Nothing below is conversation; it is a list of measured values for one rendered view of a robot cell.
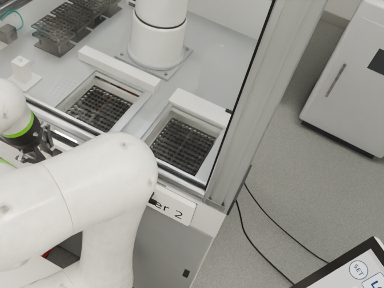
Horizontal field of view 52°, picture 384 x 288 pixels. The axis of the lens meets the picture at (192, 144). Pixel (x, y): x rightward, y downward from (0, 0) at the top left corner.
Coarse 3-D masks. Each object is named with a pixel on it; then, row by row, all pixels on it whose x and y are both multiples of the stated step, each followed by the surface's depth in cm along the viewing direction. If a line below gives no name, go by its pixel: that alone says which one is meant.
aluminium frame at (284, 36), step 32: (288, 0) 67; (320, 0) 65; (288, 32) 70; (256, 64) 78; (288, 64) 75; (256, 96) 83; (64, 128) 121; (256, 128) 89; (224, 160) 101; (192, 192) 114; (224, 192) 108
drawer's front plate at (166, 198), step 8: (160, 192) 119; (168, 192) 119; (160, 200) 122; (168, 200) 120; (176, 200) 118; (184, 200) 118; (176, 208) 121; (184, 208) 119; (192, 208) 117; (184, 216) 122; (192, 216) 121; (184, 224) 125
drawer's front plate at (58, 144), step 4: (56, 140) 124; (56, 144) 123; (60, 144) 123; (64, 144) 123; (52, 148) 125; (56, 148) 124; (60, 148) 123; (64, 148) 122; (68, 148) 122; (72, 148) 123
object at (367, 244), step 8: (368, 240) 89; (376, 240) 88; (360, 248) 89; (368, 248) 88; (376, 248) 87; (344, 256) 91; (352, 256) 90; (376, 256) 87; (328, 264) 92; (336, 264) 91; (344, 264) 90; (320, 272) 93; (328, 272) 92; (304, 280) 95; (312, 280) 93
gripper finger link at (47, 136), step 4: (48, 124) 109; (48, 128) 109; (44, 132) 110; (48, 132) 110; (44, 136) 112; (48, 136) 111; (44, 140) 114; (48, 140) 113; (52, 140) 114; (52, 144) 115
